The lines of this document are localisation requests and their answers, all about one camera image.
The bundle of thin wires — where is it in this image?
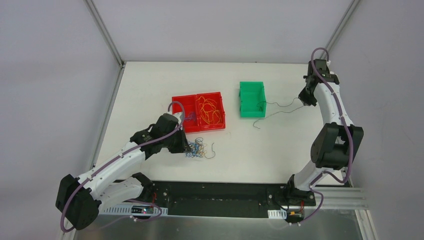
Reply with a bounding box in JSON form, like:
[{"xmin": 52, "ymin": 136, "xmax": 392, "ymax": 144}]
[{"xmin": 186, "ymin": 137, "xmax": 217, "ymax": 161}]

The blue thin wire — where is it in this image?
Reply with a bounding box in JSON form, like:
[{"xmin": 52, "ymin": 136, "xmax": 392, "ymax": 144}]
[{"xmin": 183, "ymin": 111, "xmax": 199, "ymax": 125}]

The red two-compartment plastic bin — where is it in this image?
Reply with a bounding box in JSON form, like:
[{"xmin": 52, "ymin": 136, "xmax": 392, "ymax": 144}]
[{"xmin": 171, "ymin": 92, "xmax": 226, "ymax": 134}]

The yellow thin wire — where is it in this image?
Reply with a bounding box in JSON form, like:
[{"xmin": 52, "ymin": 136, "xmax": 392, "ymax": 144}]
[{"xmin": 196, "ymin": 95, "xmax": 223, "ymax": 126}]

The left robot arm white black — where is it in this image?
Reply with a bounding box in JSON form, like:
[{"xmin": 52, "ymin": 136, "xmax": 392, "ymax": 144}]
[{"xmin": 55, "ymin": 111, "xmax": 190, "ymax": 233}]

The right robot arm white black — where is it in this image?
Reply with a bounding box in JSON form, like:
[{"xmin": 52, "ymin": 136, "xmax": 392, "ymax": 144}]
[{"xmin": 283, "ymin": 59, "xmax": 364, "ymax": 206}]

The green plastic bin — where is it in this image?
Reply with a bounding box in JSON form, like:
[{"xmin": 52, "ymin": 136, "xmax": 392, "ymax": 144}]
[{"xmin": 239, "ymin": 81, "xmax": 267, "ymax": 119}]

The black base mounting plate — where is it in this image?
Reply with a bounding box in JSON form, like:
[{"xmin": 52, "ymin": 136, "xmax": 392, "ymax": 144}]
[{"xmin": 136, "ymin": 180, "xmax": 316, "ymax": 219}]

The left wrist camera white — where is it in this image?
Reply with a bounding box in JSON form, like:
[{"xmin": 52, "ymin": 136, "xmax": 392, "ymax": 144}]
[{"xmin": 172, "ymin": 111, "xmax": 185, "ymax": 122}]

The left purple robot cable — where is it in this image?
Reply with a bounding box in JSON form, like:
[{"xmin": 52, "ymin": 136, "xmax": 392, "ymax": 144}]
[{"xmin": 59, "ymin": 100, "xmax": 186, "ymax": 233}]

